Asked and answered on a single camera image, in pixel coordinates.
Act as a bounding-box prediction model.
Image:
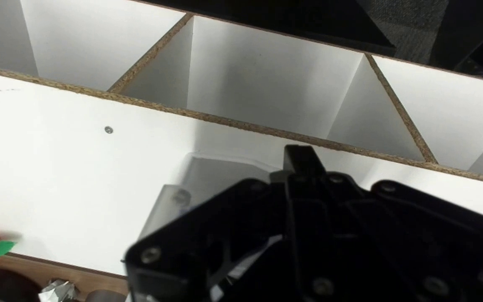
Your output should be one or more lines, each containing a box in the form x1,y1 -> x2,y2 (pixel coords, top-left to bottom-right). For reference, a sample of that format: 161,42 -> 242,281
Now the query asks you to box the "clear plastic drawer handle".
139,153 -> 285,242

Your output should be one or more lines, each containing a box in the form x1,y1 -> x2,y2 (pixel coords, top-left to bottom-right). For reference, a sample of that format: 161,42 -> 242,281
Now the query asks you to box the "grey rounded object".
86,289 -> 128,302

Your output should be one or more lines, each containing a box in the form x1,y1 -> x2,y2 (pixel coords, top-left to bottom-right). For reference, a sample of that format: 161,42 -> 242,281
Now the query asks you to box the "crumpled silver foil object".
38,279 -> 79,302

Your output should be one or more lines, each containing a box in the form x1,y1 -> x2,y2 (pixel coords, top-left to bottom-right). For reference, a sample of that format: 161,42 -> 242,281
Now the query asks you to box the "dark round object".
0,268 -> 43,302

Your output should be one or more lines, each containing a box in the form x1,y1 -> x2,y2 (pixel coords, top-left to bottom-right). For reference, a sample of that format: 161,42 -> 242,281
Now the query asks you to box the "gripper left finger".
124,145 -> 309,302

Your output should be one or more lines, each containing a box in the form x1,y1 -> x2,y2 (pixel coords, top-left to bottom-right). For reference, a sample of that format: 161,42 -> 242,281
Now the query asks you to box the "white drawer with dividers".
0,0 -> 483,278

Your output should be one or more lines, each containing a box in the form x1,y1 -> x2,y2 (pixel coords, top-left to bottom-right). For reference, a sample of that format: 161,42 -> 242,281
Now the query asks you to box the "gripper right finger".
302,145 -> 483,302

